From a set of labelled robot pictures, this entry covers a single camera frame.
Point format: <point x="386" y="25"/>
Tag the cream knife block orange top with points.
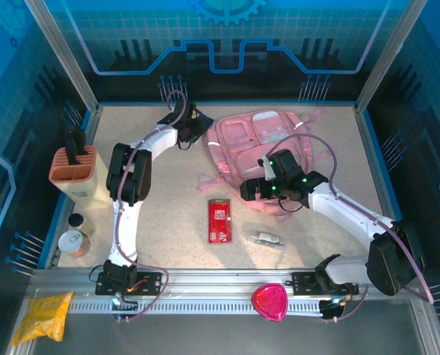
<point x="90" y="185"/>

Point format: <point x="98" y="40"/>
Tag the pink backpack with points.
<point x="238" y="148"/>

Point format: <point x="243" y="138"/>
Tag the small clear plastic bag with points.
<point x="265" y="237"/>

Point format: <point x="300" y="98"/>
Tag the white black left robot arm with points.
<point x="125" y="229"/>

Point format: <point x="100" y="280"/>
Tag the aluminium mounting rail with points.
<point x="223" y="281"/>

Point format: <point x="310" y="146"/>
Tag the aluminium frame post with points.
<point x="386" y="59"/>
<point x="64" y="59"/>

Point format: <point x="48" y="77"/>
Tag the yellow plastic bag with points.
<point x="42" y="318"/>

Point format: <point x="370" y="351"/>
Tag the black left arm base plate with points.
<point x="153" y="280"/>

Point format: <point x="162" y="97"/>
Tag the small jar black lid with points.
<point x="81" y="223"/>

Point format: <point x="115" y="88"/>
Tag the tin can pull tab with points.
<point x="73" y="244"/>

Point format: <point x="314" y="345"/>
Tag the pink triangular container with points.
<point x="270" y="301"/>

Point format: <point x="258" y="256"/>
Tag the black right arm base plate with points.
<point x="301" y="282"/>

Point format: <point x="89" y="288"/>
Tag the red snack packet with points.
<point x="219" y="222"/>

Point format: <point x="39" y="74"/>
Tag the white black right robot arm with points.
<point x="338" y="207"/>

